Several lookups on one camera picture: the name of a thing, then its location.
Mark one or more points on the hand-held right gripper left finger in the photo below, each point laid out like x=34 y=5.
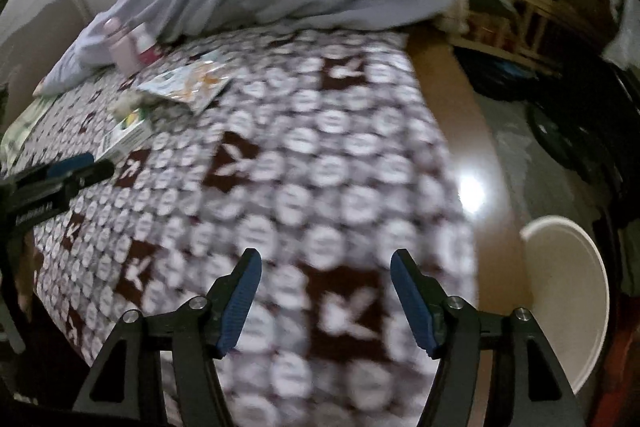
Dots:
x=240 y=302

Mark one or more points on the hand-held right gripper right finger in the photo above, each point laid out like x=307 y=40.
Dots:
x=410 y=302

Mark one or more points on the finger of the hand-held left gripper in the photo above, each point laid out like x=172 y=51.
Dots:
x=95 y=172
x=70 y=164

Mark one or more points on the white round bin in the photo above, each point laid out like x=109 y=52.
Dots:
x=565 y=297

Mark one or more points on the green white box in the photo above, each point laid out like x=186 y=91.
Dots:
x=125 y=134

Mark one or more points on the green patterned cloth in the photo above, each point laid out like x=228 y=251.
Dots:
x=17 y=132

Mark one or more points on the colourful snack packet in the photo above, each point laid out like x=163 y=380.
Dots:
x=190 y=82

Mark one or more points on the white bottle with pink base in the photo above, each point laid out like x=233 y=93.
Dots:
x=146 y=44

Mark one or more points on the brown white printed blanket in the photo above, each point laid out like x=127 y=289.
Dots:
x=325 y=157

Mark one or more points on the black floor fan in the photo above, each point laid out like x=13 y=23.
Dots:
x=555 y=132

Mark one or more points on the black blue bag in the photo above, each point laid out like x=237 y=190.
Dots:
x=495 y=77

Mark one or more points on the white cloth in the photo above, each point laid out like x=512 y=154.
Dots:
x=627 y=42

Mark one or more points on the wooden bed frame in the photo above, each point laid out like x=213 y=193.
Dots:
x=475 y=147

